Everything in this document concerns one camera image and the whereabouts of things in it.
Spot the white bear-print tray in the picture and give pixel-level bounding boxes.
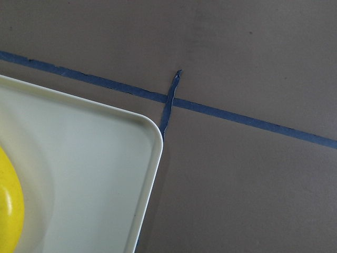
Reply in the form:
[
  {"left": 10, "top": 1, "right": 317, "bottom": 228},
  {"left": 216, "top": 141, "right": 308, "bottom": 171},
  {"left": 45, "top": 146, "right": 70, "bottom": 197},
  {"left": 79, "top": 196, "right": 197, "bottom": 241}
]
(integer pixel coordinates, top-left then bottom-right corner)
[{"left": 1, "top": 76, "right": 163, "bottom": 252}]

